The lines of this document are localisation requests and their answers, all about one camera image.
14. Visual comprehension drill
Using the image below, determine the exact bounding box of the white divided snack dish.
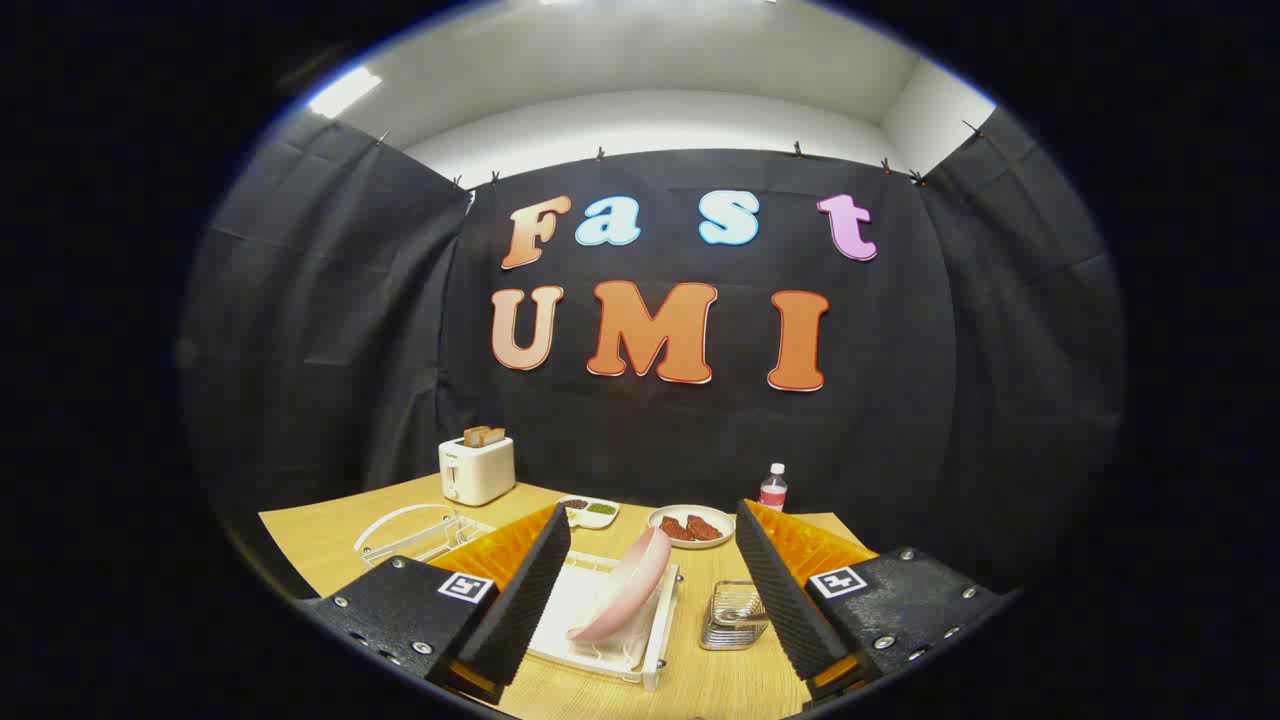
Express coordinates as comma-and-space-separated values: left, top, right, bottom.
557, 496, 620, 529

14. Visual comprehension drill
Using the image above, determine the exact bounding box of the metal wire basket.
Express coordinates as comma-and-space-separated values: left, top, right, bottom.
699, 580, 771, 652

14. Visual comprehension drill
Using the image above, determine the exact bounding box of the white plate with meat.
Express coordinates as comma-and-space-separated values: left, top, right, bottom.
647, 504, 737, 550

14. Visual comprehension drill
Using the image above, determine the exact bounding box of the ceiling light panel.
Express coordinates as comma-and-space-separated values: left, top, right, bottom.
308, 66, 383, 119

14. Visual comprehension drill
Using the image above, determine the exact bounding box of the white wire dish rack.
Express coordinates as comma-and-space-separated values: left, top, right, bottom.
354, 503, 681, 693

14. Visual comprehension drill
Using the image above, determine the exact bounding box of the pink plate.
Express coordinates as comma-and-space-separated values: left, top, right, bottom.
566, 526, 673, 644

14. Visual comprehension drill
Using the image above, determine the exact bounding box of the white toaster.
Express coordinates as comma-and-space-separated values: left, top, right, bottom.
438, 436, 517, 507

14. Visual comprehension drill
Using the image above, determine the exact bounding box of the black backdrop cloth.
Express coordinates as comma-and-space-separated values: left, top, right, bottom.
178, 105, 1129, 601

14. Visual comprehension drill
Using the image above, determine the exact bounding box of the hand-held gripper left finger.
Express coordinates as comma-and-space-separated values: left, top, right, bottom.
298, 502, 572, 707

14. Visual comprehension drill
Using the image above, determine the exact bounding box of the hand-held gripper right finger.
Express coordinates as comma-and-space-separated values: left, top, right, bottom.
735, 498, 1009, 709

